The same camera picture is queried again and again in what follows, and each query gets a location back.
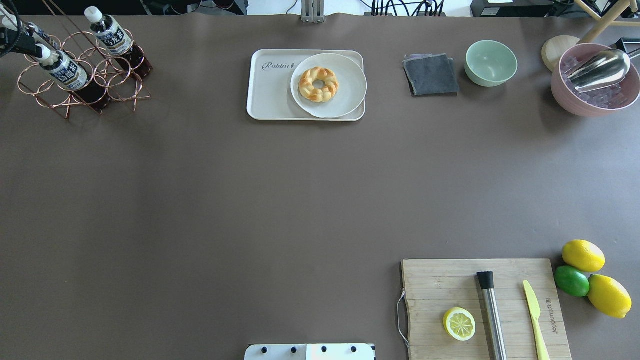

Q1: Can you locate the half lemon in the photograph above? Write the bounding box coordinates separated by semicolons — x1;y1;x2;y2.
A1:
443;307;476;342

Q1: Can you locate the white round plate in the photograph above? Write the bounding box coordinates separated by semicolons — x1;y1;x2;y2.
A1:
290;53;367;119

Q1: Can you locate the tea bottle front rack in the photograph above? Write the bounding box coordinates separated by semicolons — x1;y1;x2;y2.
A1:
84;6;153;78

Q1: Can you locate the yellow plastic knife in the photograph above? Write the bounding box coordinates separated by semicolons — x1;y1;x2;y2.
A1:
522;280;551;360

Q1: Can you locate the lower whole yellow lemon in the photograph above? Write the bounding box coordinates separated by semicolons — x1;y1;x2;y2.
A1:
587;275;633;319

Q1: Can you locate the cream serving tray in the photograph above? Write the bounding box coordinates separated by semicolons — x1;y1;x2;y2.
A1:
246;48;365;122

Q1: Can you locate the braided ring donut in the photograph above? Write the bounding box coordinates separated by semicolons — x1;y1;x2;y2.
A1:
298;67;339;103

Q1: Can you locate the mint green bowl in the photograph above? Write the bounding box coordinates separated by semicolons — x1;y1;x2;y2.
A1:
464;39;518;88

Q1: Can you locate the upper whole yellow lemon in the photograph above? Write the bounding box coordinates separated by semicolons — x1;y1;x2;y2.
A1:
561;239;606;272

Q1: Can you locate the grey folded cloth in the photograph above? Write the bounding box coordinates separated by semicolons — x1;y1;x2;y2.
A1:
402;54;460;96

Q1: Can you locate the round wooden lid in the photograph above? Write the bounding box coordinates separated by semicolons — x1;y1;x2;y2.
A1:
541;35;580;72

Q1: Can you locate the steel ice scoop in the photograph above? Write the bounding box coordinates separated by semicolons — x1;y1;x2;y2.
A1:
567;48;632;93

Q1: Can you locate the tea bottle right rack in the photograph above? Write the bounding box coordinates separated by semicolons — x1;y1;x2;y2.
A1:
1;14;61;54

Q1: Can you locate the stainless steel muddler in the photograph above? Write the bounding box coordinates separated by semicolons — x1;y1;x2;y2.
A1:
477;271;508;360

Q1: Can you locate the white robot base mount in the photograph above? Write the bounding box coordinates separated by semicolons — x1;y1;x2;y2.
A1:
244;342;377;360

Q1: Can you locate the green lime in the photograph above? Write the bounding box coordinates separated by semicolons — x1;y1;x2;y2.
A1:
554;265;591;297

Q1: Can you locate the pink ice bowl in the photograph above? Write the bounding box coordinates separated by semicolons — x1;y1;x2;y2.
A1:
551;43;639;117

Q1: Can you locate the tea bottle top rack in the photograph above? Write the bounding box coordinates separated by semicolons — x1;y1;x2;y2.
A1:
35;43;111;112

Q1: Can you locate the whole yellow lemon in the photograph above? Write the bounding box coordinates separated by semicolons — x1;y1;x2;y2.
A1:
561;239;606;272
587;275;633;319

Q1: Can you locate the copper wire bottle rack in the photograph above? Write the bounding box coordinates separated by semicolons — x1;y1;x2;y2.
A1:
17;30;152;120

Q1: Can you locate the bamboo cutting board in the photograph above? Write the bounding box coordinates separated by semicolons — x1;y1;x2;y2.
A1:
401;259;572;360

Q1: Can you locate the tea bottle rack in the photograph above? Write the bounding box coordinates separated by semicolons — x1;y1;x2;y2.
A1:
1;14;61;54
84;6;153;78
35;43;111;112

